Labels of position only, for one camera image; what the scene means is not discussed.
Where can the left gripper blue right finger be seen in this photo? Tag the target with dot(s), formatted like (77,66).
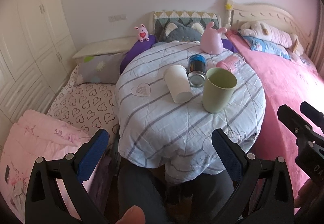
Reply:
(230,154)

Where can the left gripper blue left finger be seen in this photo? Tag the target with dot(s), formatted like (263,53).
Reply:
(89,154)

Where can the blue cartoon pillow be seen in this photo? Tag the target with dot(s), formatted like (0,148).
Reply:
(266,47)

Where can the purple blanket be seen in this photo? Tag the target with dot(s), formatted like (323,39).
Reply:
(139,48)

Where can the cream wooden headboard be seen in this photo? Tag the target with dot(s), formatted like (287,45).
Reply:
(272,15)

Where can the pink rabbit shaped lamp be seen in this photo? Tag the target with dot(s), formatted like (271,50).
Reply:
(211,41)

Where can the white paper cup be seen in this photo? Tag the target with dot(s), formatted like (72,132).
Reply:
(177,82)

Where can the wall socket plate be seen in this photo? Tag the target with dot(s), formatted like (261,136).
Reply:
(115,18)

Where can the grey flower pattern pillow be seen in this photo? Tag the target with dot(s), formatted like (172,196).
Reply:
(103,69)

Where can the blue black metal can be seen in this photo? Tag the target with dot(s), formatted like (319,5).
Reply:
(197,69)

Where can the grey cat plush pillow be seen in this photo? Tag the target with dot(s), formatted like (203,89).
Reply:
(181,33)

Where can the operator thumb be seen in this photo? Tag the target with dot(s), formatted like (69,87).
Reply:
(134,215)

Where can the long white pink plush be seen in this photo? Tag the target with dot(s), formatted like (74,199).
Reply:
(263,31)

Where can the pink fleece bed cover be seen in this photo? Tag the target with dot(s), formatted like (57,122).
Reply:
(287,83)

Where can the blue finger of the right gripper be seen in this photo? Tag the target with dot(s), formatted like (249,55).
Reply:
(310,112)
(291,119)

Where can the striped light blue quilt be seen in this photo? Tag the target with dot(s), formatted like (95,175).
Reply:
(155,131)

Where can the diamond pattern quilted cushion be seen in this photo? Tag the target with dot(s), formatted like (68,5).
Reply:
(161,18)

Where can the cream wardrobe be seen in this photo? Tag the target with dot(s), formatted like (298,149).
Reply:
(36,57)

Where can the small pink bunny toy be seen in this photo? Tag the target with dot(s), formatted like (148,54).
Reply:
(142,33)

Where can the pale green plastic cup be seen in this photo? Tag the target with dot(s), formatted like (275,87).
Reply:
(218,89)

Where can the pink clear glass bottle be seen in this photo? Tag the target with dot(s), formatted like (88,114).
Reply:
(232,63)

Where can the heart pattern bed sheet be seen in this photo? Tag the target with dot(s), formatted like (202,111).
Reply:
(88,107)

